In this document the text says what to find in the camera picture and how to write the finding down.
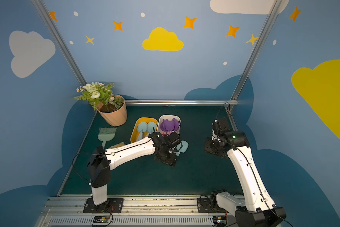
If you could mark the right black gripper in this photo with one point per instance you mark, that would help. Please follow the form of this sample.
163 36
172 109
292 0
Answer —
212 147

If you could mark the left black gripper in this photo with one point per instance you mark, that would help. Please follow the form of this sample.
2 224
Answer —
166 159

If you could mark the purple square shovel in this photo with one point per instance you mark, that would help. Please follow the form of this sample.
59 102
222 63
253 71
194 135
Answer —
169 126
163 127

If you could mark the purple pointed shovel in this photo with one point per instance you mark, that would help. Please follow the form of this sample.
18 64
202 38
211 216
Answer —
176 124

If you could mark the white plastic storage box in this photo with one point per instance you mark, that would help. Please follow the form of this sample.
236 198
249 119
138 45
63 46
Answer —
169 117

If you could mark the yellow plastic storage box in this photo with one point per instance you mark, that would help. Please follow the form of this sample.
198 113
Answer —
135 132

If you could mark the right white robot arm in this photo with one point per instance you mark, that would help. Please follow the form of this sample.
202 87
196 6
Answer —
256 208

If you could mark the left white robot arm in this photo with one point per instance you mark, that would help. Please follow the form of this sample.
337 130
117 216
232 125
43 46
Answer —
105 160

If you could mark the blue toy brush scoop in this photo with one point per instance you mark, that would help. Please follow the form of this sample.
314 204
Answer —
117 145

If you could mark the green toy rake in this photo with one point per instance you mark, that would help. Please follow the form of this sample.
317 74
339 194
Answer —
106 134

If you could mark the potted artificial flower plant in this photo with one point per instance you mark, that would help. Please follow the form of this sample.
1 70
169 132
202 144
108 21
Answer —
100 96

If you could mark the right circuit board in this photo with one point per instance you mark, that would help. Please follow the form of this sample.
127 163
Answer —
219 221

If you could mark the circuit board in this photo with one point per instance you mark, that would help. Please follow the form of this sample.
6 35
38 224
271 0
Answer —
219 221
101 220

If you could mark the left circuit board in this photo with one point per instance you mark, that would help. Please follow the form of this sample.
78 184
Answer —
101 220

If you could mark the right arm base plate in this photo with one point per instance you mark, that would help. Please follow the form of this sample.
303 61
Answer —
204 205

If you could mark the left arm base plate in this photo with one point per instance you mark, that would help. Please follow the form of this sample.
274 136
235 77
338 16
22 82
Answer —
111 205

